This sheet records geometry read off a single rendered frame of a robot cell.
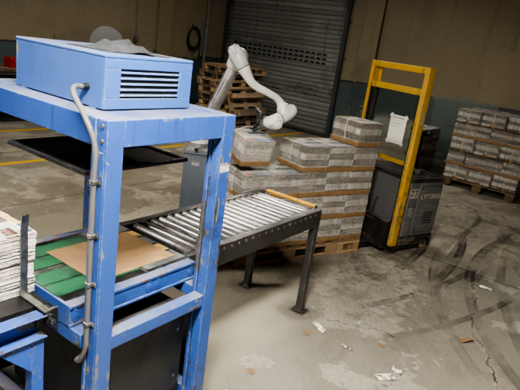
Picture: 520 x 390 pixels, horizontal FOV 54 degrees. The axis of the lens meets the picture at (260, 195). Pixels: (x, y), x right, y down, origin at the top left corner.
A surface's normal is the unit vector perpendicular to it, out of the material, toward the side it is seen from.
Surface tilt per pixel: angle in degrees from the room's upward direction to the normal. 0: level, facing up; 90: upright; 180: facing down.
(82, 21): 90
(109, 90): 90
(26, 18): 90
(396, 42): 90
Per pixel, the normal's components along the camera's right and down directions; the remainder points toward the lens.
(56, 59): -0.59, 0.15
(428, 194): 0.53, 0.31
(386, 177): -0.84, 0.04
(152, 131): 0.79, 0.28
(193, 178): -0.02, 0.29
